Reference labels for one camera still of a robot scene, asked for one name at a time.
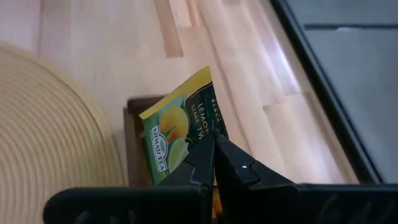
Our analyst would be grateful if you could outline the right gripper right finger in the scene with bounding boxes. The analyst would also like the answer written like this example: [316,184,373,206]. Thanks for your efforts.
[214,134,398,224]

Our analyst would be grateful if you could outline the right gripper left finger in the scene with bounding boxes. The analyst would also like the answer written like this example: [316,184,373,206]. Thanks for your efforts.
[43,135,216,224]

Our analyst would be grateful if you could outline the green tea packet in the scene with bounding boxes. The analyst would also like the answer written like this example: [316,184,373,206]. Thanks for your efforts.
[139,65,229,218]

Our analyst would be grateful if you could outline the dark wooden tea box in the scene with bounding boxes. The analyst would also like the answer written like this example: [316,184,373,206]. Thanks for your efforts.
[123,95,169,187]

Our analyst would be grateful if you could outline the round woven straw placemat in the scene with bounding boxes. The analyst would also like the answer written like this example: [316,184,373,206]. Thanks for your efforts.
[0,42,127,224]

